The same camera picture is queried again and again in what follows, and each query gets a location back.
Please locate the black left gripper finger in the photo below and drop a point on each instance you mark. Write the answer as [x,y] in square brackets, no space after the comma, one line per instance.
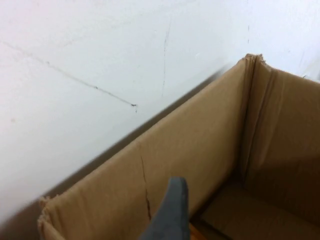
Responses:
[172,215]

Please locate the cardboard box with clear tape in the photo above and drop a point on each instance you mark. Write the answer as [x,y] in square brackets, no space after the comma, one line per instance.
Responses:
[205,140]

